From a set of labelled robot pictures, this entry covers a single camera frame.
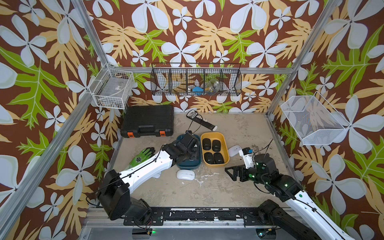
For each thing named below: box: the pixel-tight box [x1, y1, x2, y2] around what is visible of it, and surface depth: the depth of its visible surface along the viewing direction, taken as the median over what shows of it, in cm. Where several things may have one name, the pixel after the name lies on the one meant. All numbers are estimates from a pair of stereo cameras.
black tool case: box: [120, 104, 174, 138], surface depth 107 cm
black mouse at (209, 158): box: [204, 152, 214, 164], surface depth 95 cm
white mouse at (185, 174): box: [176, 169, 196, 181], surface depth 88 cm
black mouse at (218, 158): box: [213, 152, 225, 164], surface depth 95 cm
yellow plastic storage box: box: [200, 132, 230, 166], surface depth 100 cm
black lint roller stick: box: [186, 109, 218, 131], surface depth 118 cm
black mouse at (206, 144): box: [202, 138, 211, 151], surface depth 101 cm
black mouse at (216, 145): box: [212, 139, 221, 152], surface depth 101 cm
